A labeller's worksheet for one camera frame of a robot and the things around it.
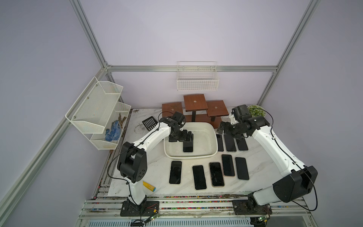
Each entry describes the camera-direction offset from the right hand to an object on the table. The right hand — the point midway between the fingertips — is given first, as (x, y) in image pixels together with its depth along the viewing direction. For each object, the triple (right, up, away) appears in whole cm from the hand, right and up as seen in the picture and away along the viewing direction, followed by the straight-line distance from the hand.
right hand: (224, 134), depth 80 cm
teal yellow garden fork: (-41, -31, -1) cm, 51 cm away
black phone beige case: (-14, -27, +6) cm, 31 cm away
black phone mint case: (-21, -9, +16) cm, 28 cm away
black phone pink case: (+5, -22, +10) cm, 25 cm away
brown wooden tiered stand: (-15, +16, +11) cm, 25 cm away
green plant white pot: (+29, +15, +19) cm, 37 cm away
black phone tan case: (-3, -25, +6) cm, 26 cm away
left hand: (-24, -5, +7) cm, 25 cm away
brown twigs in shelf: (-66, +8, +14) cm, 68 cm away
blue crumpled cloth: (-68, 0, +8) cm, 69 cm away
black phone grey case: (+2, -10, +16) cm, 19 cm away
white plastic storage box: (-8, -8, +19) cm, 22 cm away
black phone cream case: (-29, -25, +8) cm, 39 cm away
